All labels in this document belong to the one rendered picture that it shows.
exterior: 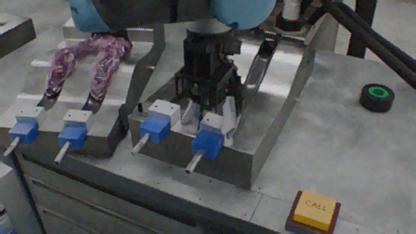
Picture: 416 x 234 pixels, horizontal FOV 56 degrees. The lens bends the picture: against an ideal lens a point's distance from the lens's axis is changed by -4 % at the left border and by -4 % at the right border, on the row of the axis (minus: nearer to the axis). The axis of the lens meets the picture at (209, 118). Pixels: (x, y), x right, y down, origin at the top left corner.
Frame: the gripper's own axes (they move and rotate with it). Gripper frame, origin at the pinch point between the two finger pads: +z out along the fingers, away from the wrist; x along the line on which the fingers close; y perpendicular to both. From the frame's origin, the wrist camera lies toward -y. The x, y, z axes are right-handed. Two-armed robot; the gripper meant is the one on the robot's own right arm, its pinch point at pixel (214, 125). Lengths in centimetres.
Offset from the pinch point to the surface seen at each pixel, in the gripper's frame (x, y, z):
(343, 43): -2, -242, 90
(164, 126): -8.7, 2.9, 0.9
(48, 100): -41.3, 0.3, 6.0
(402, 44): 41, -263, 91
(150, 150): -13.2, 1.9, 9.3
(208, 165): -0.4, 1.9, 8.2
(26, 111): -38.9, 8.6, 2.9
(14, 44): -78, -22, 9
